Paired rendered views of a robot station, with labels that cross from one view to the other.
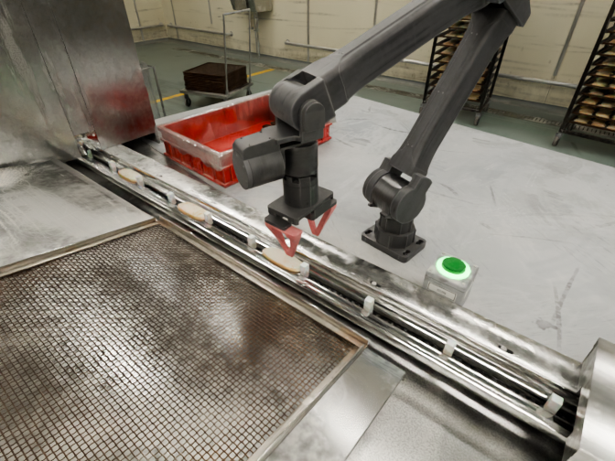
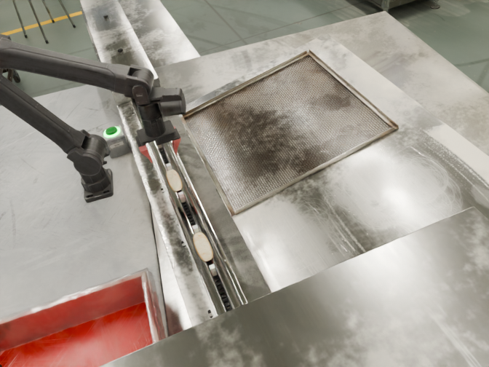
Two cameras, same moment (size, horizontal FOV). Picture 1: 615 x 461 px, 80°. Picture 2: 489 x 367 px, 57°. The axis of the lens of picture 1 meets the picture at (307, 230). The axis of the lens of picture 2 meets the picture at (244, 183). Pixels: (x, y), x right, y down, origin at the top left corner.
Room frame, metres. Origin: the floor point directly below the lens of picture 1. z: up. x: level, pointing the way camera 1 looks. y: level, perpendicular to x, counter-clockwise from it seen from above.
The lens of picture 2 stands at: (1.23, 0.82, 1.75)
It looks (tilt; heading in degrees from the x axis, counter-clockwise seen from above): 44 degrees down; 217
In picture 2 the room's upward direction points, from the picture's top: 10 degrees counter-clockwise
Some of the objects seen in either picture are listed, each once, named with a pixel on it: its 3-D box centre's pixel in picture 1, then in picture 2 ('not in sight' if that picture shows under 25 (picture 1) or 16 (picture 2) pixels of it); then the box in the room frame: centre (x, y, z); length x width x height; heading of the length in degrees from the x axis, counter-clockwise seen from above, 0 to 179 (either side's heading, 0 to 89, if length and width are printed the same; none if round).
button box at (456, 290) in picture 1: (445, 291); (118, 144); (0.47, -0.25, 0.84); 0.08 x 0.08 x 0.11; 52
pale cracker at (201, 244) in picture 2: (192, 209); (202, 245); (0.72, 0.27, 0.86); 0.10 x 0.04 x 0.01; 52
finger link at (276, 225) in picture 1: (293, 230); (167, 143); (0.50, 0.02, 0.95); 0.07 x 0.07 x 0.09; 52
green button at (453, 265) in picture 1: (453, 267); (111, 132); (0.47, -0.25, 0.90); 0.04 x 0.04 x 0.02
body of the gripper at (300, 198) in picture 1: (300, 188); (153, 125); (0.52, 0.01, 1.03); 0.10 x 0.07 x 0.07; 142
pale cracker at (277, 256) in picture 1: (282, 257); (174, 179); (0.55, 0.05, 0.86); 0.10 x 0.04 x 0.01; 52
